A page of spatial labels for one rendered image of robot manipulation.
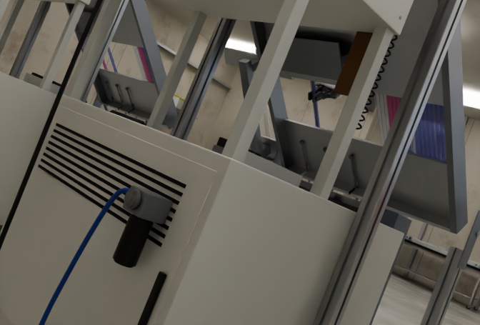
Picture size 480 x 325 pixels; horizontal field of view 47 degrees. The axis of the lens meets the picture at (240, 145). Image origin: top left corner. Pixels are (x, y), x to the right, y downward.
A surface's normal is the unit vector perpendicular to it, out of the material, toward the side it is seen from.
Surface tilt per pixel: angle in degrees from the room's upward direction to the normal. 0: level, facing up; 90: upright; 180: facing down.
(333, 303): 90
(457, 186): 90
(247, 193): 90
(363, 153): 137
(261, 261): 90
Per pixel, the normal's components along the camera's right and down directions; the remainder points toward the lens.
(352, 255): -0.66, -0.31
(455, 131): 0.65, 0.22
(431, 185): -0.73, 0.46
